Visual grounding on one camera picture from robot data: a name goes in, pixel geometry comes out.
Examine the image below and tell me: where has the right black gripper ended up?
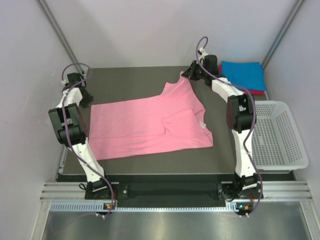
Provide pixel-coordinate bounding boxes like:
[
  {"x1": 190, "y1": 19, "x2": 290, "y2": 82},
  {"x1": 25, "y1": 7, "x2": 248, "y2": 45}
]
[{"x1": 180, "y1": 61, "x2": 207, "y2": 82}]

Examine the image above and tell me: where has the pink t shirt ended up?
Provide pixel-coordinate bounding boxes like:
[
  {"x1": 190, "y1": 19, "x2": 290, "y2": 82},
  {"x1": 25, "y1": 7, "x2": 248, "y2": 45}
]
[{"x1": 88, "y1": 76, "x2": 214, "y2": 161}]

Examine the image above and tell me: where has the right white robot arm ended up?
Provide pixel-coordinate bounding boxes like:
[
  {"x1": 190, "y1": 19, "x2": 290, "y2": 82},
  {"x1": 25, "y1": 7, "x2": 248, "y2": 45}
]
[{"x1": 182, "y1": 55, "x2": 259, "y2": 198}]

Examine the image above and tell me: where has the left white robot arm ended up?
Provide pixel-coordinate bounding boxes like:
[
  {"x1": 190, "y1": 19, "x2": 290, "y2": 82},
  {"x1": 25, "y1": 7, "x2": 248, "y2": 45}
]
[{"x1": 48, "y1": 72, "x2": 114, "y2": 199}]

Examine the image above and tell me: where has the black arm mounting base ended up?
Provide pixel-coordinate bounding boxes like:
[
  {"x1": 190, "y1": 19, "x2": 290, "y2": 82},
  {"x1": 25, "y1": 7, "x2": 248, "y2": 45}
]
[{"x1": 79, "y1": 175, "x2": 262, "y2": 207}]

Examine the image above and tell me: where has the blue folded t shirt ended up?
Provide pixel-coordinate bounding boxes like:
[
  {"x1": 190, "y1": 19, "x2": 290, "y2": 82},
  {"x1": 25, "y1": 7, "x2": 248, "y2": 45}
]
[{"x1": 221, "y1": 61, "x2": 267, "y2": 92}]

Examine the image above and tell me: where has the red folded t shirt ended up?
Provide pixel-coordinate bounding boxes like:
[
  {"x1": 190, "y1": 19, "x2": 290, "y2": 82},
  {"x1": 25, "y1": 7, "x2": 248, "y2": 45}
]
[{"x1": 218, "y1": 64, "x2": 265, "y2": 96}]

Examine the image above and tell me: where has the white perforated plastic basket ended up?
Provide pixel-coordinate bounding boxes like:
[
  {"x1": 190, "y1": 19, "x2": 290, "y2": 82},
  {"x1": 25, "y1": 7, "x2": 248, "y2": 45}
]
[{"x1": 252, "y1": 100, "x2": 309, "y2": 171}]

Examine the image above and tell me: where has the left aluminium frame post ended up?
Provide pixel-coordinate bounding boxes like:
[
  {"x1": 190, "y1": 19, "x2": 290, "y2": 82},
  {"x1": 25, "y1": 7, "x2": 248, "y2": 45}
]
[{"x1": 36, "y1": 0, "x2": 83, "y2": 73}]

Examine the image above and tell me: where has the aluminium frame post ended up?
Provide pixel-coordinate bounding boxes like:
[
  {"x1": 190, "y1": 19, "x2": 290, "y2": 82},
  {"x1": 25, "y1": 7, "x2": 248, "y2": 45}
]
[
  {"x1": 261, "y1": 0, "x2": 306, "y2": 69},
  {"x1": 36, "y1": 0, "x2": 83, "y2": 73}
]

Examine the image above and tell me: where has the grey slotted cable duct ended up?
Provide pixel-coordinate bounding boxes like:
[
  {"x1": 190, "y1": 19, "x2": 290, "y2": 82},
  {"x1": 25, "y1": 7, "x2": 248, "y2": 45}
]
[{"x1": 49, "y1": 201, "x2": 249, "y2": 213}]

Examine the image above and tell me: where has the right aluminium frame post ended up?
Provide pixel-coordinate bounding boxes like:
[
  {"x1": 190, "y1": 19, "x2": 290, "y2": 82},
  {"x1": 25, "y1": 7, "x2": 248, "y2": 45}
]
[{"x1": 261, "y1": 0, "x2": 306, "y2": 69}]

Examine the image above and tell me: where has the aluminium front rail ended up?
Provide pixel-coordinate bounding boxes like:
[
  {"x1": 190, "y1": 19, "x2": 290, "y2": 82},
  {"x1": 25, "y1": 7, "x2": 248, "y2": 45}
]
[{"x1": 40, "y1": 181, "x2": 313, "y2": 202}]

